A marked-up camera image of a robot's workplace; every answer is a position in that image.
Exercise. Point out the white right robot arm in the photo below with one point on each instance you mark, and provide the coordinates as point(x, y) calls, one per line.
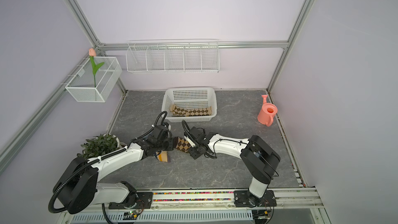
point(259, 158)

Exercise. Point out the white wire wall basket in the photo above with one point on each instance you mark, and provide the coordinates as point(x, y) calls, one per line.
point(81, 85)

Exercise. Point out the pink watering can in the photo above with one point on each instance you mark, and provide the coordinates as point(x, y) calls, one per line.
point(267, 112)

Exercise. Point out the white plastic perforated basket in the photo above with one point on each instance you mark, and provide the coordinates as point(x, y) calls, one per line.
point(190, 98)

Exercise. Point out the green potted plant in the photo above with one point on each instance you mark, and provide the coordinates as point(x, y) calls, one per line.
point(99, 146)

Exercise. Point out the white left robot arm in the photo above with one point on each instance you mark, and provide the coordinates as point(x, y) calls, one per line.
point(80, 185)

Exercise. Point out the pink artificial tulip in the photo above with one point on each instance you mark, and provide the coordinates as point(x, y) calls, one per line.
point(95, 66)

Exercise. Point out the white wire wall shelf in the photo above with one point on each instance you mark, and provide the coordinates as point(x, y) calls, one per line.
point(173, 56)

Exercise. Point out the beige purple striped sock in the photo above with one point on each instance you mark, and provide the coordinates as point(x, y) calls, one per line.
point(162, 156)

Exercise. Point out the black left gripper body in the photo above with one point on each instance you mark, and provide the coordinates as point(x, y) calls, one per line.
point(166, 145)

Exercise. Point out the dark brown argyle sock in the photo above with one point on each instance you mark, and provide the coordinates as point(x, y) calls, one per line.
point(181, 144)

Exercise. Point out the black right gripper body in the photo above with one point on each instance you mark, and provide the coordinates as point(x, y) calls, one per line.
point(193, 151)

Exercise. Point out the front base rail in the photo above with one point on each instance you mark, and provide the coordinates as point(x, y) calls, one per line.
point(192, 197)

